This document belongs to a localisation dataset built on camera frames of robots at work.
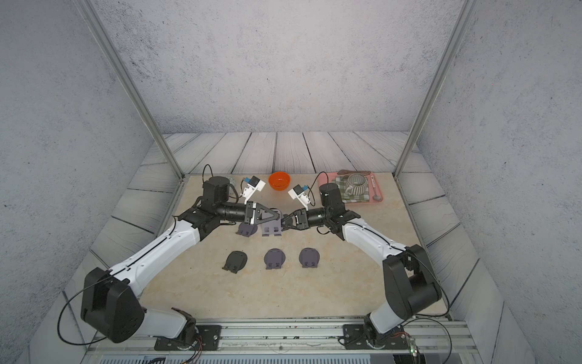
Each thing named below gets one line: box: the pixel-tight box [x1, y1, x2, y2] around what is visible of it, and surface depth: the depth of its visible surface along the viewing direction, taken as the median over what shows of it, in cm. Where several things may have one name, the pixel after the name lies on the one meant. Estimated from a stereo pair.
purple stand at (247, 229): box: [235, 222, 258, 238], surface depth 101 cm
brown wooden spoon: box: [337, 169, 372, 176], surface depth 125 cm
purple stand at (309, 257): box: [298, 247, 320, 268], surface depth 93 cm
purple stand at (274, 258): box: [263, 247, 286, 270], surface depth 93 cm
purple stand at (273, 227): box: [260, 207, 282, 237], surface depth 71 cm
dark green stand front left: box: [222, 251, 248, 274], surface depth 93 cm
